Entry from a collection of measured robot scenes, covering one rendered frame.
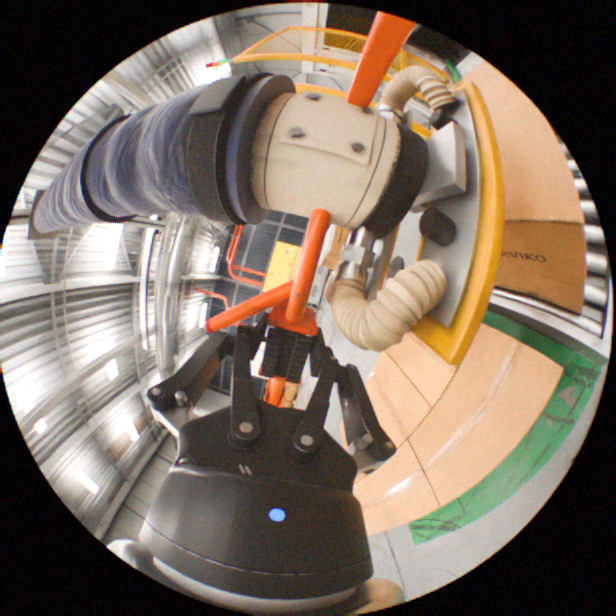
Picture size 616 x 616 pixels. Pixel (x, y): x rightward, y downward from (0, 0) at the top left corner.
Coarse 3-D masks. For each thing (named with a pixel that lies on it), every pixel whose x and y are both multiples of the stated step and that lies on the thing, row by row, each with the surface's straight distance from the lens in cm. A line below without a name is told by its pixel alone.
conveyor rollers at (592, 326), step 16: (464, 64) 234; (560, 144) 104; (592, 208) 84; (592, 240) 80; (592, 256) 75; (496, 288) 78; (592, 288) 71; (528, 304) 71; (544, 304) 70; (576, 320) 68; (592, 320) 69
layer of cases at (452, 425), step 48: (480, 336) 76; (384, 384) 115; (432, 384) 87; (480, 384) 73; (528, 384) 68; (432, 432) 85; (480, 432) 73; (384, 480) 109; (432, 480) 87; (384, 528) 114
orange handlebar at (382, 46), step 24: (384, 24) 16; (408, 24) 16; (384, 48) 17; (360, 72) 18; (384, 72) 18; (360, 96) 20; (312, 216) 20; (312, 240) 19; (312, 264) 19; (288, 312) 21
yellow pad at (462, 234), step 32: (480, 96) 30; (480, 128) 23; (480, 160) 20; (480, 192) 18; (448, 224) 16; (480, 224) 16; (416, 256) 21; (448, 256) 17; (480, 256) 15; (448, 288) 16; (480, 288) 14; (448, 320) 15; (480, 320) 15; (448, 352) 15
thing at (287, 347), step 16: (272, 320) 20; (288, 320) 21; (304, 320) 22; (272, 336) 20; (288, 336) 20; (304, 336) 20; (272, 352) 21; (288, 352) 21; (304, 352) 20; (272, 368) 22; (288, 368) 22
